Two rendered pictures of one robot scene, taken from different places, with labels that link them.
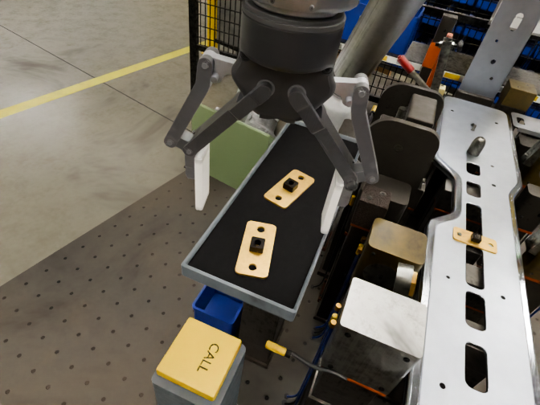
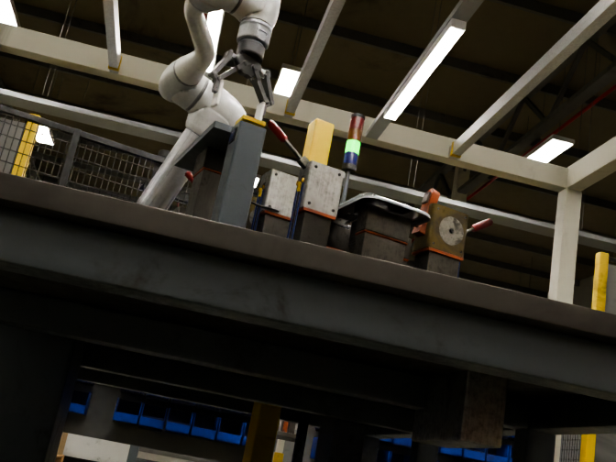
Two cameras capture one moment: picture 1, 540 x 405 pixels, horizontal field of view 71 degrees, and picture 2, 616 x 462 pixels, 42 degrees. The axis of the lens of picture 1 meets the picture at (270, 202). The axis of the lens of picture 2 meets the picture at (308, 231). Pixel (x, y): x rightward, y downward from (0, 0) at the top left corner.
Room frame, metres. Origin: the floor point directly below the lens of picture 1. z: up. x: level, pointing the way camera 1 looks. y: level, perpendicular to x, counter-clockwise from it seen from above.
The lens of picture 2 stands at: (-1.38, 0.99, 0.37)
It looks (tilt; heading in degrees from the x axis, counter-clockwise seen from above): 17 degrees up; 322
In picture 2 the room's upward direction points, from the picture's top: 11 degrees clockwise
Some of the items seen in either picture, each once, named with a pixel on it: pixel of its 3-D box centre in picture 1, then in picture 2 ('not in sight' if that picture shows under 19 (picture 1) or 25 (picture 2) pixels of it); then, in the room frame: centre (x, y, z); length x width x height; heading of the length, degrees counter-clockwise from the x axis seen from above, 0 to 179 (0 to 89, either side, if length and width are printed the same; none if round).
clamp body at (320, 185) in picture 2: not in sight; (302, 239); (0.02, -0.08, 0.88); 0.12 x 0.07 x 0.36; 74
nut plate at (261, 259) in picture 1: (257, 245); not in sight; (0.29, 0.01, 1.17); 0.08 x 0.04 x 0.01; 178
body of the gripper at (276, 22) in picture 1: (286, 63); (248, 60); (0.29, 0.01, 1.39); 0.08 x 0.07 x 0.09; 88
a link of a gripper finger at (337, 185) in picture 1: (331, 201); (258, 115); (0.29, -0.06, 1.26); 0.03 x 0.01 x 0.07; 178
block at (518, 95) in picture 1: (492, 133); not in sight; (1.22, -0.74, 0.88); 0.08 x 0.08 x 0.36; 74
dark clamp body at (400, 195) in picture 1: (351, 249); not in sight; (0.56, -0.20, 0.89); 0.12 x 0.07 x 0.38; 74
